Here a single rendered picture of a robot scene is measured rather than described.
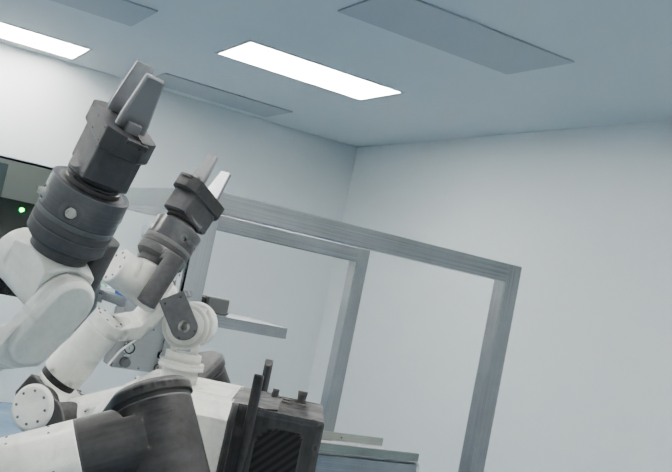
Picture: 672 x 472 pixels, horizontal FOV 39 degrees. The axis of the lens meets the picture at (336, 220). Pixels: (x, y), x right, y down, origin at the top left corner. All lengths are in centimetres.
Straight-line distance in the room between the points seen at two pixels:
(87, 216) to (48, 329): 13
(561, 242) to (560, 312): 49
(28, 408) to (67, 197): 69
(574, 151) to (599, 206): 52
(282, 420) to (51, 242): 40
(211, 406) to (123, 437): 18
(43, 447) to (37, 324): 15
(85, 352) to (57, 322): 60
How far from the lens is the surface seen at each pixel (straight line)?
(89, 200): 100
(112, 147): 97
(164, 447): 109
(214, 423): 122
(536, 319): 671
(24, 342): 104
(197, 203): 165
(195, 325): 128
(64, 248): 102
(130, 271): 160
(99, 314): 164
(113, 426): 110
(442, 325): 756
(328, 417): 400
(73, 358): 165
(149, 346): 328
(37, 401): 163
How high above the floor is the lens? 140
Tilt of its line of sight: 5 degrees up
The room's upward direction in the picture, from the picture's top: 12 degrees clockwise
